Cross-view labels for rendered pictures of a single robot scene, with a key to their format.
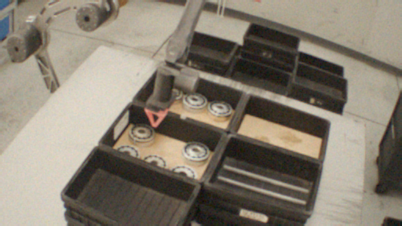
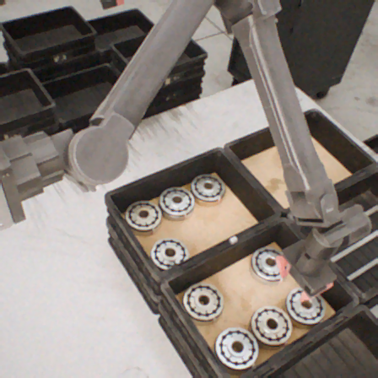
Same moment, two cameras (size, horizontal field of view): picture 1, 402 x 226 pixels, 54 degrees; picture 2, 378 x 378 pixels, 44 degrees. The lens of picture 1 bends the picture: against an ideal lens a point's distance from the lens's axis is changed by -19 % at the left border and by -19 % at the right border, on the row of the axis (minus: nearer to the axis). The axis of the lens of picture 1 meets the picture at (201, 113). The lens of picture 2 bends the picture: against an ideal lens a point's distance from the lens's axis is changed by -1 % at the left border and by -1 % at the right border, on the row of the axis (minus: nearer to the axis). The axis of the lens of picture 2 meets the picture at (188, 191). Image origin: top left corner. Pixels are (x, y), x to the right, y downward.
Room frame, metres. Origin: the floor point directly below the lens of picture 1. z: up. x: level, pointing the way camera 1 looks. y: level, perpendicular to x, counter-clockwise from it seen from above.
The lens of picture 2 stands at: (1.13, 0.69, 1.93)
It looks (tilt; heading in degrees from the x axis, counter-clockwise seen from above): 50 degrees down; 307
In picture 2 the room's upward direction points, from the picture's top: 9 degrees clockwise
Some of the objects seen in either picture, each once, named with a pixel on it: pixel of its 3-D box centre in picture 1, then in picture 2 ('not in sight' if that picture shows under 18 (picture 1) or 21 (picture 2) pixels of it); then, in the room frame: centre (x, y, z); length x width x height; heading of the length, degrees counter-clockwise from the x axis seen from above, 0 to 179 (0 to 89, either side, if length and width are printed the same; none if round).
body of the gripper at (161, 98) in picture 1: (162, 92); (311, 258); (1.23, 0.13, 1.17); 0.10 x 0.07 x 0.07; 167
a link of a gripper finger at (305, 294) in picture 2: (157, 112); (305, 283); (1.22, 0.13, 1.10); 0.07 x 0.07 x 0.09; 77
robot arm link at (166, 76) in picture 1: (167, 76); (325, 240); (1.23, 0.12, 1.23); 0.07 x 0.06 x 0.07; 76
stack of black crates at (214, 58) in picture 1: (199, 72); (8, 137); (2.68, 0.06, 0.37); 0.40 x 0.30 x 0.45; 79
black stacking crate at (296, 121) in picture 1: (281, 138); (296, 168); (1.51, -0.34, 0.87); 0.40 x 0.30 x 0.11; 77
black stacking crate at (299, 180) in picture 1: (264, 185); (364, 237); (1.21, -0.27, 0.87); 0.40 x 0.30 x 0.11; 77
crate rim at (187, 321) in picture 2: (162, 141); (260, 293); (1.30, 0.12, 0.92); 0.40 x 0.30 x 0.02; 77
